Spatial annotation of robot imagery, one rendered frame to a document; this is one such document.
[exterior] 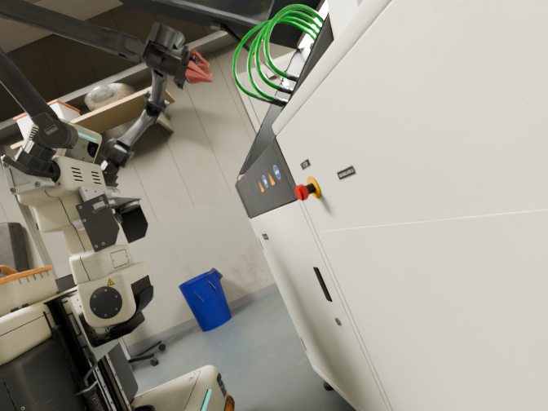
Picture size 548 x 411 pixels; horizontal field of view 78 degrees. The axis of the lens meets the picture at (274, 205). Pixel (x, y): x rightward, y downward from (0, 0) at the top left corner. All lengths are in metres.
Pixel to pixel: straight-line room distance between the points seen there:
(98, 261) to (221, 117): 2.62
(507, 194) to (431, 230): 0.12
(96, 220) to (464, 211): 1.04
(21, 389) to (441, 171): 1.17
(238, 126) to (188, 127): 0.51
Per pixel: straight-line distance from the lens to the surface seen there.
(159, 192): 3.65
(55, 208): 1.33
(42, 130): 1.15
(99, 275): 1.24
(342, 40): 0.52
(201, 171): 3.56
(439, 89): 0.41
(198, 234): 3.54
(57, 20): 1.21
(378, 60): 0.46
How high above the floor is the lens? 0.80
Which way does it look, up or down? level
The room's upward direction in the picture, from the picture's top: 23 degrees counter-clockwise
